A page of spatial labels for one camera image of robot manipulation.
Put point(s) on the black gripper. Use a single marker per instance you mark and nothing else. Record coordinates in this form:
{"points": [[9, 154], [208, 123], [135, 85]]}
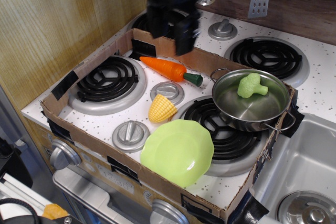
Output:
{"points": [[179, 17]]}

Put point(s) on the green toy broccoli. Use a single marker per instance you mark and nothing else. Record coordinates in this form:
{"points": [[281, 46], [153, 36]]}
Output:
{"points": [[250, 85]]}

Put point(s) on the stainless steel pan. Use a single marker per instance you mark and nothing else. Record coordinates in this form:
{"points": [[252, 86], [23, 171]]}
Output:
{"points": [[258, 112]]}

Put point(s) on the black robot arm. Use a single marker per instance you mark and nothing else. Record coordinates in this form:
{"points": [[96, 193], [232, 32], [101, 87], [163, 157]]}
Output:
{"points": [[185, 31]]}

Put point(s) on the orange toy carrot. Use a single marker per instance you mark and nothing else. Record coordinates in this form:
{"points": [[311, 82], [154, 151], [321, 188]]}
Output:
{"points": [[172, 70]]}

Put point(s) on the silver back stove knob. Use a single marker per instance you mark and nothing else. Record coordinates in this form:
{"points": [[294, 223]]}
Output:
{"points": [[223, 30]]}

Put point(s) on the silver stove knob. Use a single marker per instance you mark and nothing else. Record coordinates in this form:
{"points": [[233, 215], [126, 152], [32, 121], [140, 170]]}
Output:
{"points": [[171, 90], [130, 136], [223, 30]]}

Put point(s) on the silver centre stove knob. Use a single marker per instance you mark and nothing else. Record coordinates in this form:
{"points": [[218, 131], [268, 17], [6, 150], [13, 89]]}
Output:
{"points": [[171, 90]]}

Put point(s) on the front left black burner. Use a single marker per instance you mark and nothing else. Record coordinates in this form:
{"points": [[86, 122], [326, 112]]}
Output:
{"points": [[113, 86]]}

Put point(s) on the yellow toy corn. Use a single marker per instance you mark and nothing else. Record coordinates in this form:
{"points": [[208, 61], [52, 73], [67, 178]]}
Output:
{"points": [[161, 109]]}

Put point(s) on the hanging metal slotted spatula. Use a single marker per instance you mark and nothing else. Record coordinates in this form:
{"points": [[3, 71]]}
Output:
{"points": [[258, 9]]}

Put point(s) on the silver front stove knob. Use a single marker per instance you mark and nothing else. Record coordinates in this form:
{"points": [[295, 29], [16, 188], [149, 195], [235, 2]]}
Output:
{"points": [[130, 136]]}

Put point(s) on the green plastic plate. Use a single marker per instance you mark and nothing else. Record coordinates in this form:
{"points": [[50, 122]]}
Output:
{"points": [[181, 151]]}

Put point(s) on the front right black burner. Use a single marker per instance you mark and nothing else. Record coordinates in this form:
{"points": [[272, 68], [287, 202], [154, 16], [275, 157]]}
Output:
{"points": [[235, 152]]}

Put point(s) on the brown cardboard fence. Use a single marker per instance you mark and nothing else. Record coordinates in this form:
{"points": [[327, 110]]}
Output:
{"points": [[210, 199]]}

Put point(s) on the left silver oven knob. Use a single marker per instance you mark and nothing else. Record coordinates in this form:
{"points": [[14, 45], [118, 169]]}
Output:
{"points": [[63, 155]]}

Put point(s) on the silver oven knob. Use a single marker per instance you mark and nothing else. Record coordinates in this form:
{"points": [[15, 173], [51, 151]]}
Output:
{"points": [[165, 213], [63, 155]]}

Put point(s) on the right silver oven knob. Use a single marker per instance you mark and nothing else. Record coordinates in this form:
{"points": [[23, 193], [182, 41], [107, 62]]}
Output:
{"points": [[165, 213]]}

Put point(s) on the silver sink basin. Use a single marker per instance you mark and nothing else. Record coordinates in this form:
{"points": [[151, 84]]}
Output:
{"points": [[306, 161]]}

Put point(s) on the black device at left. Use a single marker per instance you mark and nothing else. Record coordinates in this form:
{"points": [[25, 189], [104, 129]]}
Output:
{"points": [[12, 164]]}

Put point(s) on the orange object at bottom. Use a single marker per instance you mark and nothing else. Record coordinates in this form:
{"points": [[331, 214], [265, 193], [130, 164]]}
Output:
{"points": [[54, 211]]}

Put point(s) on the silver sink drain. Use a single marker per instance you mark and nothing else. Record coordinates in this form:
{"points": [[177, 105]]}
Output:
{"points": [[306, 207]]}

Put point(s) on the silver oven door handle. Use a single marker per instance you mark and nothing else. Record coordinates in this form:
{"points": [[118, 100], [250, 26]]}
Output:
{"points": [[96, 202]]}

